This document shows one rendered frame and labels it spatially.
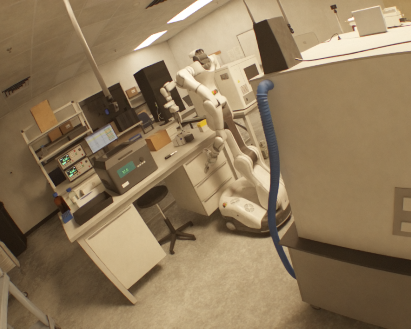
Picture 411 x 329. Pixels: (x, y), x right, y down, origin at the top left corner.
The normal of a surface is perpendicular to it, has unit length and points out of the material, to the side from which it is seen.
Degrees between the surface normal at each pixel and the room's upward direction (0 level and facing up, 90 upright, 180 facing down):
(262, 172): 53
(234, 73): 90
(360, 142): 90
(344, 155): 90
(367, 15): 90
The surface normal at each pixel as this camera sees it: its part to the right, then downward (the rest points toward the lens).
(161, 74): 0.63, 0.04
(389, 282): -0.67, 0.53
